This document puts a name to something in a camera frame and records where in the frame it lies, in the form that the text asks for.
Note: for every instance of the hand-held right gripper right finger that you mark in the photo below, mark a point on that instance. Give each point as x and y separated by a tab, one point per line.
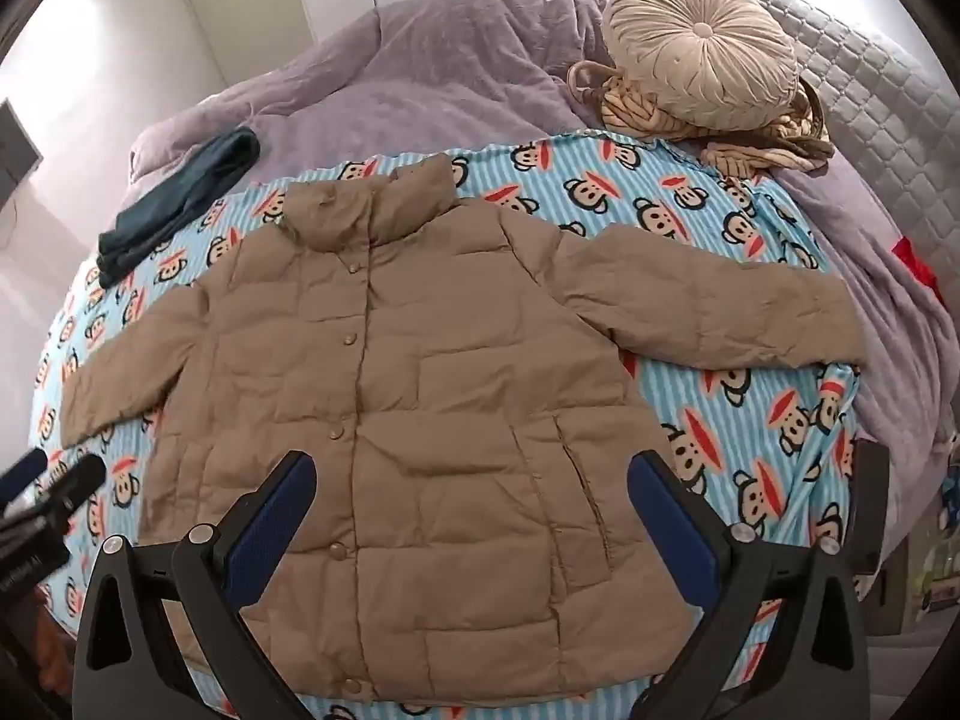
660	521

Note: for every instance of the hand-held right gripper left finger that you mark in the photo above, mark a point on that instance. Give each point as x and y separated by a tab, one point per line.
271	521

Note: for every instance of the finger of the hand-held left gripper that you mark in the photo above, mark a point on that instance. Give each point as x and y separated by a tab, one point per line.
26	467
75	480

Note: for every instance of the tan puffer jacket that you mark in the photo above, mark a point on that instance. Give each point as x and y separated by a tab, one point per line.
450	390

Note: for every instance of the dark brown nightstand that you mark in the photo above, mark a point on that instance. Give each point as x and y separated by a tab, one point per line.
874	502

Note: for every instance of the dark teal folded cloth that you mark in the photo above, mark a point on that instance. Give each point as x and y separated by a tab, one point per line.
176	199

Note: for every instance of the black flat screen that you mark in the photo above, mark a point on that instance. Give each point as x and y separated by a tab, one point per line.
13	142

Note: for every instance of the monkey print striped blanket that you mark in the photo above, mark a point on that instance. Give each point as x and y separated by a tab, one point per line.
675	187

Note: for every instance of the red cloth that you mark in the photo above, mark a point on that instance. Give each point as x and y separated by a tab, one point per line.
916	262

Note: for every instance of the grey quilted headboard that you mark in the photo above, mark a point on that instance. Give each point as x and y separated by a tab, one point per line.
885	105

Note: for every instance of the round beige pleated cushion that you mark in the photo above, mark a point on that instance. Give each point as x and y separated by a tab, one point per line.
705	45

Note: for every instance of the purple fleece duvet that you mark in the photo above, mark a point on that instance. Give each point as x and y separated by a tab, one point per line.
450	67

